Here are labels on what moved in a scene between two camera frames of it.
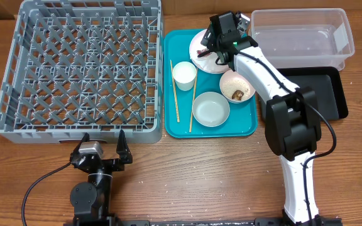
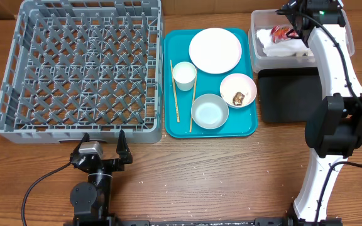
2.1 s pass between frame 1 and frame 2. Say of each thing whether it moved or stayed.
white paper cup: stayed
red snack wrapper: moved
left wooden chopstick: stayed
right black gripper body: moved
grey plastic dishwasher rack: stayed
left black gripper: stayed
